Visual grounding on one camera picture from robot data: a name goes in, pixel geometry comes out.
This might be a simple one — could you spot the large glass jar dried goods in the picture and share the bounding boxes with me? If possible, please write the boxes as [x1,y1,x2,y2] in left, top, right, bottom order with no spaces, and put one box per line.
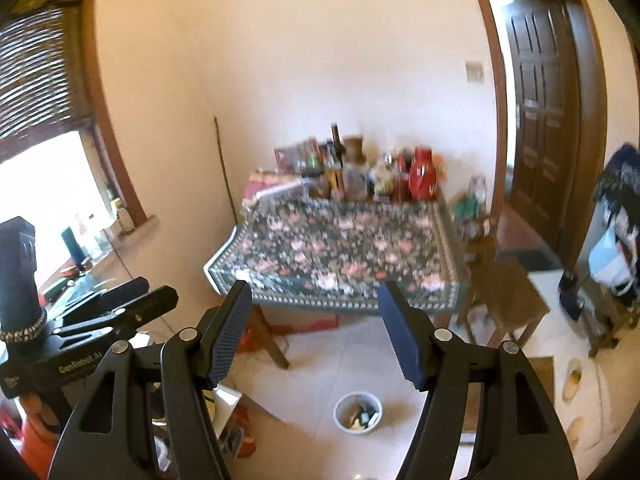
[343,162,369,202]

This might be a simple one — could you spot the red sauce squeeze bottle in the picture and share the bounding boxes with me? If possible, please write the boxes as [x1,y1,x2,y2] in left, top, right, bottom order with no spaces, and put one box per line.
[395,152,411,203]

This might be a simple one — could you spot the green plastic bag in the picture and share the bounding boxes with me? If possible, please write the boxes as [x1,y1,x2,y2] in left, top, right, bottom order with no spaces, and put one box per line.
[452,194,483,222]

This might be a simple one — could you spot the wooden stool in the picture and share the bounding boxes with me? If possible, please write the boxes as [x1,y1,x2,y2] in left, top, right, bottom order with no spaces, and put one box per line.
[457,236,550,347]

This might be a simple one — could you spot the brown clay vase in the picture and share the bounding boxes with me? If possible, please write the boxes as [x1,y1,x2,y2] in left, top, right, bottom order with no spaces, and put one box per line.
[343,136,366,164]

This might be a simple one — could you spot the thin dark stick on wall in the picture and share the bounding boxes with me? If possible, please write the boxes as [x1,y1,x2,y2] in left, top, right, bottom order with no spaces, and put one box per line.
[213,116,239,224]

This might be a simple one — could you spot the red patterned snack bag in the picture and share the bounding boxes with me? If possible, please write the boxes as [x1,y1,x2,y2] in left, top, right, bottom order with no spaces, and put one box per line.
[273,138,319,174]

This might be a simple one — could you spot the bamboo window blind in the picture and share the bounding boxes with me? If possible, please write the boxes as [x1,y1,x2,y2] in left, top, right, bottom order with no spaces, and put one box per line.
[1,0,93,162]

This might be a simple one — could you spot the dark brown wooden door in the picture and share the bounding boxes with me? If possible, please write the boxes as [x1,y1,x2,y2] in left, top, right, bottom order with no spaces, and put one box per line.
[504,0,580,248]

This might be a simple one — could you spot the pile of clothes on rack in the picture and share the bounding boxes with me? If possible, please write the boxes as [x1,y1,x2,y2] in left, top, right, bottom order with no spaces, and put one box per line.
[588,143,639,308]

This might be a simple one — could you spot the wall light switch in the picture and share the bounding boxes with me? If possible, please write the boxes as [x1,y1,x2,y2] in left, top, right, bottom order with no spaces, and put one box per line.
[465,61,485,84]

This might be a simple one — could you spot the white trash bucket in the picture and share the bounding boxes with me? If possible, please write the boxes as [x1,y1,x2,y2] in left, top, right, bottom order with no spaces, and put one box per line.
[333,391,384,436]

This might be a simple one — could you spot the clear liquor bottle yellow label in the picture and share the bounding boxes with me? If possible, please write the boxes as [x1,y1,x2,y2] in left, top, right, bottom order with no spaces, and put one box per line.
[324,141,345,200]

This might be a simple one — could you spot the dark wine bottle red cap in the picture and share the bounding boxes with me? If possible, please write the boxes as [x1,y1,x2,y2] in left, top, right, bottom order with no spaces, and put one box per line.
[331,122,346,167]

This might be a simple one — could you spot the floral dark green tablecloth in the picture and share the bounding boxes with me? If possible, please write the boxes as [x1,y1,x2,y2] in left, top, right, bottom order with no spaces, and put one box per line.
[204,197,469,315]

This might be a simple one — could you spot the red thermos jug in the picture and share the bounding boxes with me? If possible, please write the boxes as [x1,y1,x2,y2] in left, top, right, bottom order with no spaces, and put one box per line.
[409,146,438,202]

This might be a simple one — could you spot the green custard apple fruit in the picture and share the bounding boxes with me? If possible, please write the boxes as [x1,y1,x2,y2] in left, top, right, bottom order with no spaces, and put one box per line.
[371,167,395,197]

